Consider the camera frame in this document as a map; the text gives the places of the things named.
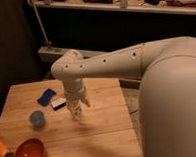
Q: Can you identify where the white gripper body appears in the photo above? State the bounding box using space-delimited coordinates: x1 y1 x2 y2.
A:
63 78 86 101

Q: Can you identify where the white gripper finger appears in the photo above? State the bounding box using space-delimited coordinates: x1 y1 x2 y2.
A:
81 95 90 107

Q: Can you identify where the clear plastic bottle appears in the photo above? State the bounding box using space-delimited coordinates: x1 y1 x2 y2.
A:
68 99 82 121

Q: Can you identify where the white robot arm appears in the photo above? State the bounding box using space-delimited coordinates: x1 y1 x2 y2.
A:
51 36 196 157

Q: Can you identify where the black and white box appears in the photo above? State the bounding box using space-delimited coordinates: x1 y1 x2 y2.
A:
51 97 66 111

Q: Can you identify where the blue sponge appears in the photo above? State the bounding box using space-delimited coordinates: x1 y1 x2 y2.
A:
37 88 56 106

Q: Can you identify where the wooden table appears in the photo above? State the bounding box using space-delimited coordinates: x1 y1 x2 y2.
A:
0 78 140 157

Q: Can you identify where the blue cup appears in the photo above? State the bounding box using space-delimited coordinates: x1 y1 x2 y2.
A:
29 111 45 127

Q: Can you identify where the orange bowl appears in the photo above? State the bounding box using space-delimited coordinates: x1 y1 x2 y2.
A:
15 138 45 157

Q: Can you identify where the metal pole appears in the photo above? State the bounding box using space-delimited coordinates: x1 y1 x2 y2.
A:
31 0 52 49

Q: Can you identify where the upper shelf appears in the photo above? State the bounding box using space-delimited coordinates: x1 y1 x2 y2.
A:
28 0 196 16

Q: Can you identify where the orange handled tool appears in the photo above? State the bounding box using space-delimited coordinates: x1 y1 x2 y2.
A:
0 140 13 157

